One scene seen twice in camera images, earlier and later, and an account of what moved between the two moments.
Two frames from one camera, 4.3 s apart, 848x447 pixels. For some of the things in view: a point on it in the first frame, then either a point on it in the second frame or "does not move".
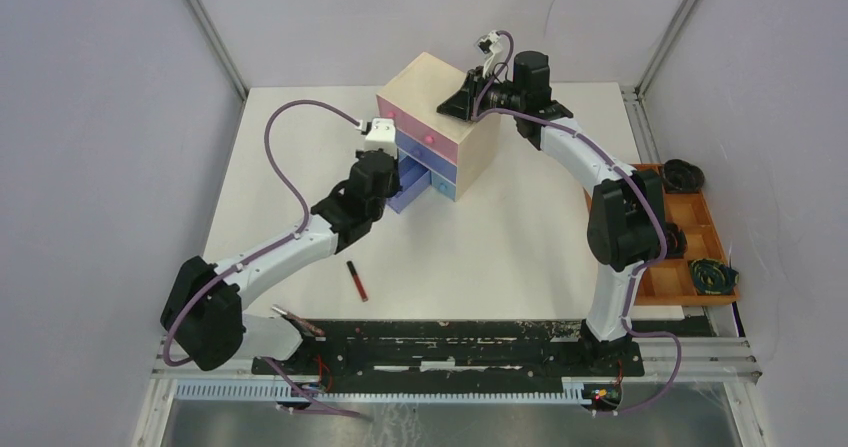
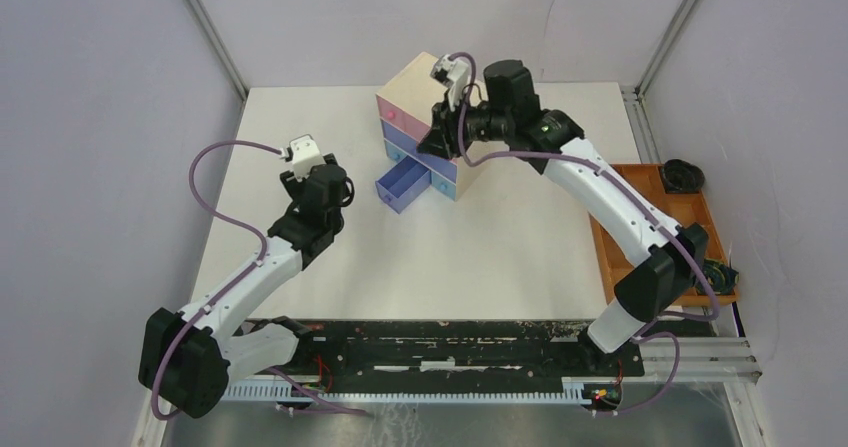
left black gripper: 396,186 -> 293,186
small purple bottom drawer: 414,179 does not move
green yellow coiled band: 711,277 does not move
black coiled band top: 681,176 does not move
